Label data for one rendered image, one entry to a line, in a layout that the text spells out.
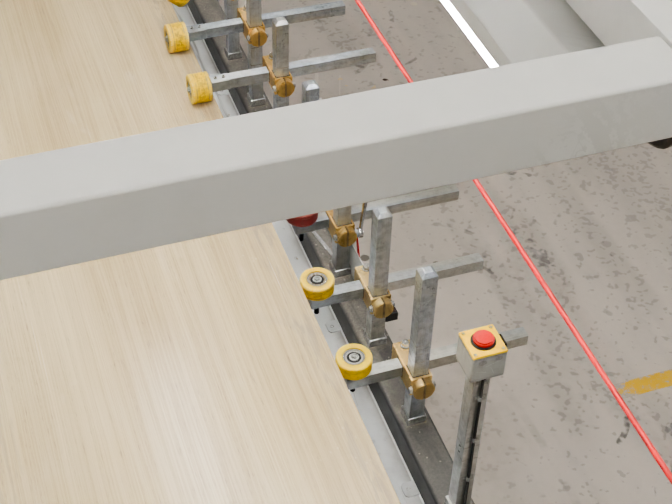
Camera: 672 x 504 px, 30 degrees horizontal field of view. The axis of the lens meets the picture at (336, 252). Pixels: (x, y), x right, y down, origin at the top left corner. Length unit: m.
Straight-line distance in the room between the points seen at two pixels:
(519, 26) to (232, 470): 1.64
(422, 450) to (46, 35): 1.67
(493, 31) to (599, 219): 3.48
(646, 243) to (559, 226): 0.30
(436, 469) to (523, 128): 2.04
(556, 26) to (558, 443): 2.85
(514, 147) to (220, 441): 1.84
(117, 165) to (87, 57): 2.88
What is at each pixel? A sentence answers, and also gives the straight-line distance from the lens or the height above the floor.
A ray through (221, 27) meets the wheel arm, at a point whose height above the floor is 0.96.
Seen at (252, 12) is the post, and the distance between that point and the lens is 3.53.
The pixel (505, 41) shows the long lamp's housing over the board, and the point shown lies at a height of 2.35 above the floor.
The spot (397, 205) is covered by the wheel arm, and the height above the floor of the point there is 0.86.
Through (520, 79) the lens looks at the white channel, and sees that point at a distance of 0.80.
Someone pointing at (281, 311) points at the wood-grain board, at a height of 0.90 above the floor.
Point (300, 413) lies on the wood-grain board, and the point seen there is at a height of 0.90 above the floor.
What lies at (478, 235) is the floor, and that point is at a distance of 4.36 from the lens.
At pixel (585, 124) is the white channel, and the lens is 0.80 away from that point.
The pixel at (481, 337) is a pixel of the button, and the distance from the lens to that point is 2.32.
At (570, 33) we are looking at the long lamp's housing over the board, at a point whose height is 2.38.
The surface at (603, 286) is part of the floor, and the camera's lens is 4.25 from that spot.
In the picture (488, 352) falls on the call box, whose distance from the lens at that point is 2.31.
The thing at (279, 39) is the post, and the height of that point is 1.09.
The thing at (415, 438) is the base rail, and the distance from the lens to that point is 2.83.
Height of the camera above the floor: 2.91
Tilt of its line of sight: 43 degrees down
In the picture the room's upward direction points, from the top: 2 degrees clockwise
